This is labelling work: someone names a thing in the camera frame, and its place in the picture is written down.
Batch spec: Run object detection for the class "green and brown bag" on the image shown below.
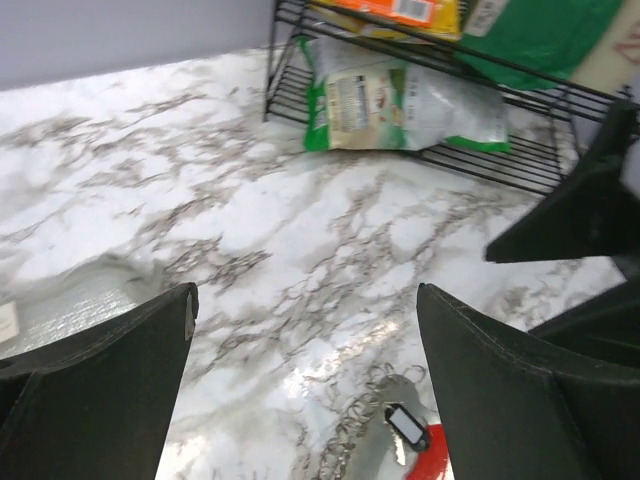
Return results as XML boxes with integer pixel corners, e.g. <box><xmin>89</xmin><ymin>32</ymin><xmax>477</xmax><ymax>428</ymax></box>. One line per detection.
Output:
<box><xmin>456</xmin><ymin>0</ymin><xmax>623</xmax><ymax>90</ymax></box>

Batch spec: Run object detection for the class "yellow snack packet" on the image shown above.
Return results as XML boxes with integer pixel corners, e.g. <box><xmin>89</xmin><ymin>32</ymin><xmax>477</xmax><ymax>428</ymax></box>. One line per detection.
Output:
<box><xmin>310</xmin><ymin>0</ymin><xmax>462</xmax><ymax>43</ymax></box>

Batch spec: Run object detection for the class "clear plastic bag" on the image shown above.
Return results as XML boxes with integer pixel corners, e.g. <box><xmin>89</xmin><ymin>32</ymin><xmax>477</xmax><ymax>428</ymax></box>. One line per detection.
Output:
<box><xmin>1</xmin><ymin>253</ymin><xmax>165</xmax><ymax>359</ymax></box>

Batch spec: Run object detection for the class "black wire shelf rack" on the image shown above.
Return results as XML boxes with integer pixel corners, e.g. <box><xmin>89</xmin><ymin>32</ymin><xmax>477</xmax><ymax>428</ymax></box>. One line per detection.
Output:
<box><xmin>264</xmin><ymin>1</ymin><xmax>639</xmax><ymax>195</ymax></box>

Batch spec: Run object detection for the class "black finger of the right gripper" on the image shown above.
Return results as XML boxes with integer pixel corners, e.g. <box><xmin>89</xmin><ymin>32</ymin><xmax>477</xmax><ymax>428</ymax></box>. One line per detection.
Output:
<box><xmin>485</xmin><ymin>100</ymin><xmax>639</xmax><ymax>263</ymax></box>
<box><xmin>529</xmin><ymin>279</ymin><xmax>640</xmax><ymax>368</ymax></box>

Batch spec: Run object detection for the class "white green pouch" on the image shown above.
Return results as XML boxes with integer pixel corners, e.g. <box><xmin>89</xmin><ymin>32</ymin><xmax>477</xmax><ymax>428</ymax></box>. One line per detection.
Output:
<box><xmin>297</xmin><ymin>37</ymin><xmax>510</xmax><ymax>152</ymax></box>

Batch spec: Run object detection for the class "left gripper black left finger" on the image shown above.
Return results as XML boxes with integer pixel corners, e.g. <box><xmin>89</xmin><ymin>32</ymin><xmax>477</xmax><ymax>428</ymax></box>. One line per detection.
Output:
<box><xmin>1</xmin><ymin>283</ymin><xmax>199</xmax><ymax>479</ymax></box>

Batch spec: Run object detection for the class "cream pump soap bottle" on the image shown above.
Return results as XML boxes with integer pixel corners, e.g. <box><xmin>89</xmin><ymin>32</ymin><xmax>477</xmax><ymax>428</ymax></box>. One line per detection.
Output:
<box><xmin>570</xmin><ymin>0</ymin><xmax>640</xmax><ymax>94</ymax></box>

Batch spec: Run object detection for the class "orange snack box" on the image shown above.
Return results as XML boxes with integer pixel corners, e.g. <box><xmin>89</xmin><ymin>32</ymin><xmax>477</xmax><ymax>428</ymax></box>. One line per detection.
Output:
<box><xmin>334</xmin><ymin>0</ymin><xmax>439</xmax><ymax>27</ymax></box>

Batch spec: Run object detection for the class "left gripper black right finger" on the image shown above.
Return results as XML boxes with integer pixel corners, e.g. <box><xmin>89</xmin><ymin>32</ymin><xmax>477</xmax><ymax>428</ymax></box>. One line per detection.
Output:
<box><xmin>417</xmin><ymin>284</ymin><xmax>639</xmax><ymax>479</ymax></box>

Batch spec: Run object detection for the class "metal keyring coil red holder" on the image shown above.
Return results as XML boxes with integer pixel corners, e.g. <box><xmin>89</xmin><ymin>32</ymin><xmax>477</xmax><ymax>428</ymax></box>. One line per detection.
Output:
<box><xmin>307</xmin><ymin>364</ymin><xmax>454</xmax><ymax>479</ymax></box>

